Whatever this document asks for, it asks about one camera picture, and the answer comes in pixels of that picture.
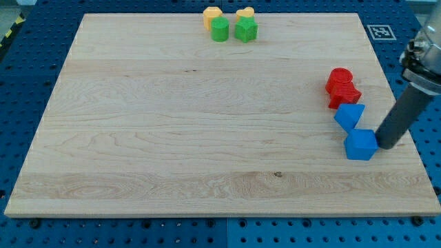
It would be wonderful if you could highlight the green star block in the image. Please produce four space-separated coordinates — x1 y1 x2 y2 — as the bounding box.
234 17 258 43

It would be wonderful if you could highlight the blue triangle block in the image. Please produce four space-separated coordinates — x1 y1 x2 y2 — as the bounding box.
334 103 365 133

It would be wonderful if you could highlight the red star block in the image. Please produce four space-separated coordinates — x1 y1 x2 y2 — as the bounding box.
328 83 362 109

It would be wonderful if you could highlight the light wooden board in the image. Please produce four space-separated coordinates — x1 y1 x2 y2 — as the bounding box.
5 13 440 218

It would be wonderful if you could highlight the white fiducial marker tag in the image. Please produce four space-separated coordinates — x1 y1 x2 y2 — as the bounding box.
367 24 396 41

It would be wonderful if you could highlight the red cylinder block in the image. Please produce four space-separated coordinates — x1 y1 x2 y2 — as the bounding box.
325 68 353 94

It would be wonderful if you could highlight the blue cube block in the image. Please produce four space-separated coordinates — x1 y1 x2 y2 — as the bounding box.
344 129 378 161

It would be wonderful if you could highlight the yellow pentagon block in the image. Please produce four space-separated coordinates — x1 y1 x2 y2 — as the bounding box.
203 6 223 31

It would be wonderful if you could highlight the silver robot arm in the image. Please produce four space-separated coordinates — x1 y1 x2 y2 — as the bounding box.
400 1 440 96

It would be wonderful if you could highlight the yellow heart block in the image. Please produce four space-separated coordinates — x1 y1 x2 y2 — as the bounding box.
236 6 255 21

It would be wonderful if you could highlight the green cylinder block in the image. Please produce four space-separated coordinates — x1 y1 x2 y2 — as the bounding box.
211 17 229 42

